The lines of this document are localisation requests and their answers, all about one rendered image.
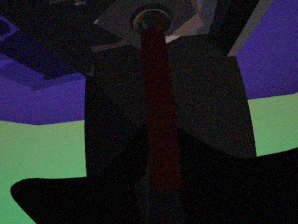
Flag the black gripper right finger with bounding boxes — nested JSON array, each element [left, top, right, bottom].
[[177, 128, 298, 224]]

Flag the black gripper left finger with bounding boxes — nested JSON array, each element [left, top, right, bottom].
[[11, 124, 150, 224]]

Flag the dark red peg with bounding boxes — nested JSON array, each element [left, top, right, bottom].
[[141, 28, 182, 190]]

